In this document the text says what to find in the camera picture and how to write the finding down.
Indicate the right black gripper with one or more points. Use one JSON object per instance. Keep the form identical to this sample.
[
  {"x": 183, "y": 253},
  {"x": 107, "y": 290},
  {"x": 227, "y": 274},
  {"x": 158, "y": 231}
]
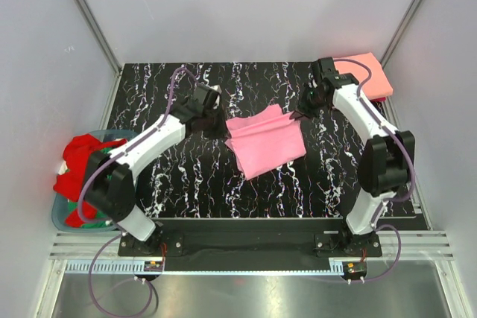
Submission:
[{"x": 302, "y": 112}]

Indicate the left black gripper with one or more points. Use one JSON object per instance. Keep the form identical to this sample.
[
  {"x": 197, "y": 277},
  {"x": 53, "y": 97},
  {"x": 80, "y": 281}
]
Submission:
[{"x": 222, "y": 129}]

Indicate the pink t shirt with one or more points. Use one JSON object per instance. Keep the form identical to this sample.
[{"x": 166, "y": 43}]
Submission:
[{"x": 265, "y": 141}]

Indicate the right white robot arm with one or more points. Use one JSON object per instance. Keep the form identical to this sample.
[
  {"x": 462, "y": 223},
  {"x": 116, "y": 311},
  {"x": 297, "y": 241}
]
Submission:
[{"x": 386, "y": 168}]

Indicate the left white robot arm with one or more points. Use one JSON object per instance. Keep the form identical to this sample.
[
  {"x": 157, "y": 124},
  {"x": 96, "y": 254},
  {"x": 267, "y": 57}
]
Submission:
[{"x": 109, "y": 183}]

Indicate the folded salmon t shirt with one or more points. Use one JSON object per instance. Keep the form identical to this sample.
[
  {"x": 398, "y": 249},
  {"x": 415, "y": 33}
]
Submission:
[{"x": 378, "y": 85}]

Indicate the folded magenta t shirt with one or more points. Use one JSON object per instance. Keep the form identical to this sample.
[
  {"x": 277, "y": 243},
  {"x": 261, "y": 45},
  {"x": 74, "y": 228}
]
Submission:
[{"x": 378, "y": 100}]

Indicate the red t shirt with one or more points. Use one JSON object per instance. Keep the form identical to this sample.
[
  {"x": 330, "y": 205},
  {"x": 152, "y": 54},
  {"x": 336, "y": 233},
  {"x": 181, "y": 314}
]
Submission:
[{"x": 76, "y": 154}]

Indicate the green t shirt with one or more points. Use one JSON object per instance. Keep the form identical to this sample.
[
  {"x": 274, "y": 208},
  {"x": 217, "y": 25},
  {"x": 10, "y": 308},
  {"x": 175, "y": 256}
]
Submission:
[{"x": 96, "y": 219}]

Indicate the white t shirt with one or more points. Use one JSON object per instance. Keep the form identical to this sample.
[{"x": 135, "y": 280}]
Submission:
[{"x": 63, "y": 168}]

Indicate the blue laundry basket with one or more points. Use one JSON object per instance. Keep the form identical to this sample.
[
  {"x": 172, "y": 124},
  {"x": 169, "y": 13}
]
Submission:
[{"x": 60, "y": 209}]

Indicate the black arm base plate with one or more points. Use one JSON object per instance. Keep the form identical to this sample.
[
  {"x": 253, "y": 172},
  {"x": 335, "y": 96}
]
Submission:
[{"x": 325, "y": 237}]

